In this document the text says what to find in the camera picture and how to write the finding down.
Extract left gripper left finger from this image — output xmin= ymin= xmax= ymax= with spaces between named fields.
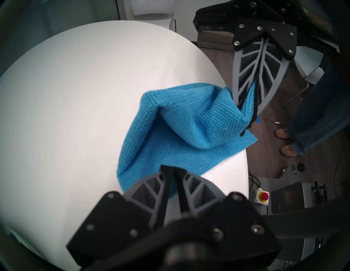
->
xmin=66 ymin=165 xmax=175 ymax=268

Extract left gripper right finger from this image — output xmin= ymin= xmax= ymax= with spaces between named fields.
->
xmin=174 ymin=167 xmax=282 ymax=252

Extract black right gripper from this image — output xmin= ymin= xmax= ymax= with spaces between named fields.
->
xmin=193 ymin=0 xmax=304 ymax=130

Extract blue microfibre napkin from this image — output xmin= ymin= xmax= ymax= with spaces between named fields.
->
xmin=117 ymin=79 xmax=258 ymax=198

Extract white chair with metal legs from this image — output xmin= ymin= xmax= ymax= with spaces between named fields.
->
xmin=265 ymin=46 xmax=327 ymax=127
xmin=124 ymin=0 xmax=178 ymax=31

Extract yellow red emergency stop button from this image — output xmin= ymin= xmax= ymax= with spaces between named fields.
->
xmin=254 ymin=188 xmax=270 ymax=206

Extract person blue jeans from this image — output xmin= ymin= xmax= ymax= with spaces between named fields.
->
xmin=288 ymin=61 xmax=350 ymax=157

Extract black floor cable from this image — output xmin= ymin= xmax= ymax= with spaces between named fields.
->
xmin=248 ymin=171 xmax=261 ymax=192

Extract grey robot pedestal column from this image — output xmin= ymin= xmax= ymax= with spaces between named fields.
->
xmin=269 ymin=182 xmax=339 ymax=263

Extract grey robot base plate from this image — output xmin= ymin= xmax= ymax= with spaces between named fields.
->
xmin=278 ymin=164 xmax=350 ymax=186

